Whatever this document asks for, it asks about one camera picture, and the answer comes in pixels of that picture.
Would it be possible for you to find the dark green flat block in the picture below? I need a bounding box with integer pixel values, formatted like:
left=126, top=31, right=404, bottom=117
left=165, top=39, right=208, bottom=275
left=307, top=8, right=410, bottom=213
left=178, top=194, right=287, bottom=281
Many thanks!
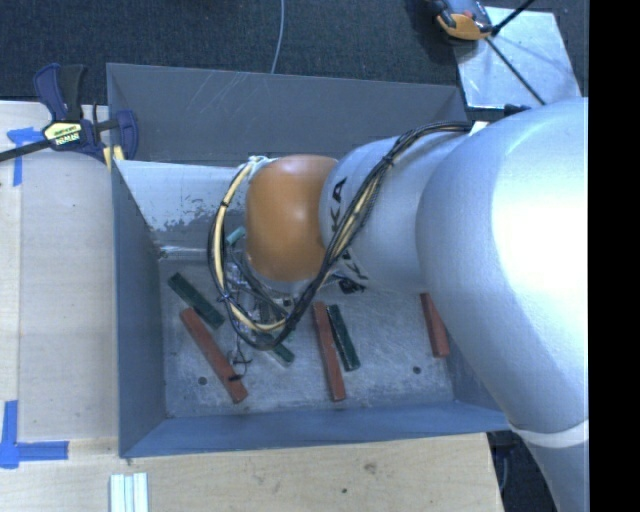
left=252, top=330, right=297, bottom=368
left=325, top=303, right=362, bottom=373
left=166, top=272, right=227, bottom=331

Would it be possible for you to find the red-brown flat block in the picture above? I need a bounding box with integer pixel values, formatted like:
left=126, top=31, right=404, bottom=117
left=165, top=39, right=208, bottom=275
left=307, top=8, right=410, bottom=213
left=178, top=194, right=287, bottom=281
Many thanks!
left=418, top=292, right=452, bottom=359
left=310, top=300, right=348, bottom=403
left=178, top=306, right=250, bottom=405

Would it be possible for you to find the pale wood flat board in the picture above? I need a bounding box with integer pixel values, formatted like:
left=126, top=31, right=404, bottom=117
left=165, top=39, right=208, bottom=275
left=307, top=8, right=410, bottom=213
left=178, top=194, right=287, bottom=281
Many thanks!
left=18, top=149, right=120, bottom=444

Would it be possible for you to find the grey metal bin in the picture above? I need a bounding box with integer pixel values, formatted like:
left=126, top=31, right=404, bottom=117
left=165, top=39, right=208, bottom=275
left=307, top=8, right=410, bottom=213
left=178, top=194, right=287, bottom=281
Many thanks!
left=105, top=62, right=512, bottom=459

